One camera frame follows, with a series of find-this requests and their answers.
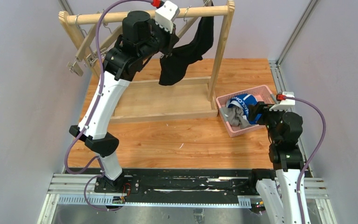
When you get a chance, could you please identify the blue white underwear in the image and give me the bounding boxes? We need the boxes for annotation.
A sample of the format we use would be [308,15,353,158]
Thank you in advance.
[226,94,258,125]

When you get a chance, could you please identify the grey underwear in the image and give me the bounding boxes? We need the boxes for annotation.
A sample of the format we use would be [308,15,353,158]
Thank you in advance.
[222,105,251,129]

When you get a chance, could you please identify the black underwear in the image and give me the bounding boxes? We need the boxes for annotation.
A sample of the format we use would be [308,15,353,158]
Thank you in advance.
[158,16,214,86]

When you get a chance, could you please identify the wooden hanger of black underwear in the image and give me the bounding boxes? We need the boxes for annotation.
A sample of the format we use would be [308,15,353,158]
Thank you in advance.
[177,0,213,39]

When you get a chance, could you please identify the wooden hanger of grey underwear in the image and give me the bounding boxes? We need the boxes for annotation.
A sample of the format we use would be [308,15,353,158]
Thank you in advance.
[85,24,123,68]

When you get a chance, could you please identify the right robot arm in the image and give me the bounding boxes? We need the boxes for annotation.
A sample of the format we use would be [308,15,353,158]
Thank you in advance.
[248,102,309,224]

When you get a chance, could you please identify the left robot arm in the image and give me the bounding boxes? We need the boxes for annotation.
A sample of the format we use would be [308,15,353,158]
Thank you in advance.
[69,10,179,182]

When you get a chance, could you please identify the pink plastic basket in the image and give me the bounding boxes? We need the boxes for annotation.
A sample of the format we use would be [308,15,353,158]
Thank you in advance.
[215,85,276,138]

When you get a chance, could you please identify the wooden clothes rack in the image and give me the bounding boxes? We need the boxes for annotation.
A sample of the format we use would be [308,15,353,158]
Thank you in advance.
[58,0,235,124]

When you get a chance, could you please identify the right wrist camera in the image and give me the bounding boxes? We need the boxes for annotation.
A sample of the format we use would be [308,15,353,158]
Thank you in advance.
[269,91,295,111]

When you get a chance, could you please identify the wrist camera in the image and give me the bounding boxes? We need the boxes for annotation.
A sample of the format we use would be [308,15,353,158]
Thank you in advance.
[269,91,295,111]
[153,0,180,34]

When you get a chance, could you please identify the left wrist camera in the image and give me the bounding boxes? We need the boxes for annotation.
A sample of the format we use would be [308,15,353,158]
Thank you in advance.
[153,0,180,34]

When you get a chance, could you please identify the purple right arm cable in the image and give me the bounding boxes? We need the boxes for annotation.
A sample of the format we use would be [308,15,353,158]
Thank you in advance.
[276,94,327,224]

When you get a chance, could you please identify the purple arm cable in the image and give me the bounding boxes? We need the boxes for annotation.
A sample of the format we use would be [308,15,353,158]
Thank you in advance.
[64,0,163,212]
[276,94,327,224]

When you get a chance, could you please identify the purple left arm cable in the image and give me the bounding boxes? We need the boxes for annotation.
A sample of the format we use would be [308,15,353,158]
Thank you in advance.
[64,0,163,212]

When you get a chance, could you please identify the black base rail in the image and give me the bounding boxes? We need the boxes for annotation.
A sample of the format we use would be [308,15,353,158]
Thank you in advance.
[48,168,291,214]

